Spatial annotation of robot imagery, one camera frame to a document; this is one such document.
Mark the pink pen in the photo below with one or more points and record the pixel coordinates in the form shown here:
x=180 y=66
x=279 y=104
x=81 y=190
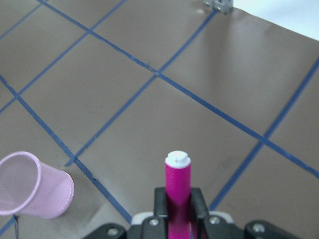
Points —
x=178 y=191

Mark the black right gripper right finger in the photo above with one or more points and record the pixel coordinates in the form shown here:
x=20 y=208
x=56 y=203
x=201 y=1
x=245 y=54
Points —
x=199 y=212

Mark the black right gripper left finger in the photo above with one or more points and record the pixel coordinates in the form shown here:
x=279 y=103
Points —
x=160 y=210

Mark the pink mesh cup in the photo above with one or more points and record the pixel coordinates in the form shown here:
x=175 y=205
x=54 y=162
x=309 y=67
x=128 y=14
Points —
x=30 y=187

